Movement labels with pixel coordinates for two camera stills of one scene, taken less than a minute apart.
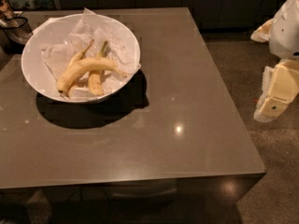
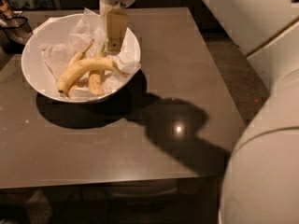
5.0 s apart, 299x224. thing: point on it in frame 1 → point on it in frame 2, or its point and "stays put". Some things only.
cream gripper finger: [284, 84] → [116, 22]
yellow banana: [87, 64] stays put
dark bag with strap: [15, 30] stays put
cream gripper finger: [268, 107] → [104, 7]
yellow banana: [81, 55] stays put
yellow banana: [95, 80] stays put
